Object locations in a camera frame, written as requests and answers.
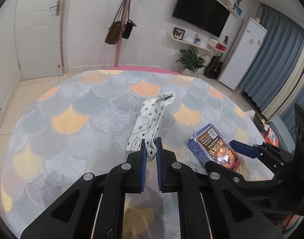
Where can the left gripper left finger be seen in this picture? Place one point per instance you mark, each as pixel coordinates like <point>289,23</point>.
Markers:
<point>93,207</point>

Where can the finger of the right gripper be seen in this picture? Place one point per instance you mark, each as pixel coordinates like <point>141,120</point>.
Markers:
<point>230,175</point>
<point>244,149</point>

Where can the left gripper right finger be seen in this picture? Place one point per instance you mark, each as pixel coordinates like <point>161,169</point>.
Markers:
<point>209,205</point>

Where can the blue card box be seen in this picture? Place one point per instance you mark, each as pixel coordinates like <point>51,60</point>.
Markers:
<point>209,145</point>

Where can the polka dot white cloth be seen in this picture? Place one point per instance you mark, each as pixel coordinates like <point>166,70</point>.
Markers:
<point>147,124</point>

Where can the person's right hand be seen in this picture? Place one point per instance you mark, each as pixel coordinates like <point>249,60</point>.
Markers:
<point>291,221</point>

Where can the orange box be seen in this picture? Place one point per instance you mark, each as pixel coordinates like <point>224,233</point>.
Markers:
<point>271,138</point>

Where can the dark snack bowl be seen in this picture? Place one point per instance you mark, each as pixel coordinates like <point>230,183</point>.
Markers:
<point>260,122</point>

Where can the grey blue sofa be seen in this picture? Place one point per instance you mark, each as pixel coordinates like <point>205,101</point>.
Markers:
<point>285,139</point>

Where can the black guitar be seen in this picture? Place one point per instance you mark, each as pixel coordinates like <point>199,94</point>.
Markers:
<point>213,69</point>

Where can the white refrigerator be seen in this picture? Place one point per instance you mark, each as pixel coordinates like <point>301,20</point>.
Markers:
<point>242,53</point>

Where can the green potted plant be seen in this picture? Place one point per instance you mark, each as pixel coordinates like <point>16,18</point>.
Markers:
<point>191,61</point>

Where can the red white shelf box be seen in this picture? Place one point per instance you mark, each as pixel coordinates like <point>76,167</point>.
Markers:
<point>215,44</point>

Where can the blue curtain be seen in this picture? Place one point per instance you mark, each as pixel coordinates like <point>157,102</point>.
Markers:
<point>274,82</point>

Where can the framed butterfly picture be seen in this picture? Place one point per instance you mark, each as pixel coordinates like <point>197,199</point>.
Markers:
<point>178,33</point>

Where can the brown tote bag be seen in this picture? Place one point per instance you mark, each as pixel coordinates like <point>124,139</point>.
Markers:
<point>115,28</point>

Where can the black small bag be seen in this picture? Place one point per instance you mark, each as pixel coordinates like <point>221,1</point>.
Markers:
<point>128,29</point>

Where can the pink coat rack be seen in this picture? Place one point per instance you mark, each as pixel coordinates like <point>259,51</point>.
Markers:
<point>119,43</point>

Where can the white door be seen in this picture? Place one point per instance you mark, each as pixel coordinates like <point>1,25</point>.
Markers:
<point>37,36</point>

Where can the white wall shelf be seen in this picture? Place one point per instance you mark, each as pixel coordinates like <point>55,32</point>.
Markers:
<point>203,47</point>

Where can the black wall television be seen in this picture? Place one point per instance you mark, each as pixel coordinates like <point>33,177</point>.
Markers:
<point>208,15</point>

